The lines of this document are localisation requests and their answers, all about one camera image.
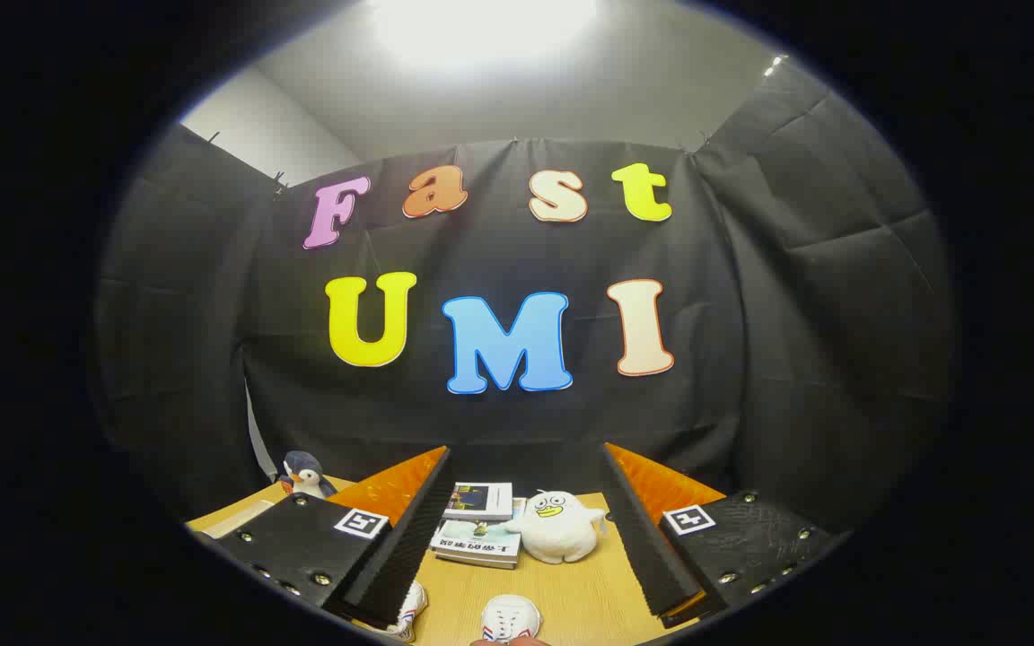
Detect white canvas shoe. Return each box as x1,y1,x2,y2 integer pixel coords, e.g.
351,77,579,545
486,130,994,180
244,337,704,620
373,581,429,642
481,595,542,644

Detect book with blue photo cover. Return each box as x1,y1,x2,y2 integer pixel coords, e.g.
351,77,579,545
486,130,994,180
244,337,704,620
443,482,514,522

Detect white duck plush toy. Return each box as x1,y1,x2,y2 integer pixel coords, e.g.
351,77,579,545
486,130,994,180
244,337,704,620
504,490,608,564

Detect penguin plush toy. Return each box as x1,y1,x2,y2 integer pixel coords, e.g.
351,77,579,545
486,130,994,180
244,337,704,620
279,450,338,501

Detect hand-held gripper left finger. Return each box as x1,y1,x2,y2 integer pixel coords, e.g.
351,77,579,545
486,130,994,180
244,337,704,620
197,446,457,629

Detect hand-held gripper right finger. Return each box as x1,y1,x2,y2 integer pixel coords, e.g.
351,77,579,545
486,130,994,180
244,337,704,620
602,441,846,629

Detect book with pale teal cover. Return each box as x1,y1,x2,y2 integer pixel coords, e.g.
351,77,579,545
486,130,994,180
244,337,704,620
430,519,522,571

